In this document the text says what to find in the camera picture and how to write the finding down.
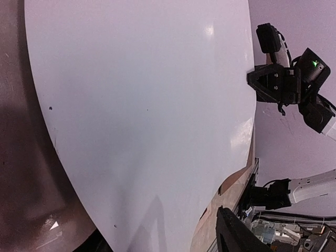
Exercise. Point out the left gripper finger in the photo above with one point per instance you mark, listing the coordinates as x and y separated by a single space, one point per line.
233 236

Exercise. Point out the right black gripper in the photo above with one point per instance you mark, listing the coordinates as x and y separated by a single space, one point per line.
317 111

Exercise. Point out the brown cardboard backing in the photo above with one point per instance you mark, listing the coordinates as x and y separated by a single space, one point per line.
227 195

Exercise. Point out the cat and books photo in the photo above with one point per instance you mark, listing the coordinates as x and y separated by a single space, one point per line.
147 106

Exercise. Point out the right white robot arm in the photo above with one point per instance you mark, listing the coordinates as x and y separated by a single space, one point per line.
296 84

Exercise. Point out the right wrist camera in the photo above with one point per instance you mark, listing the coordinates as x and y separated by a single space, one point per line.
273 44

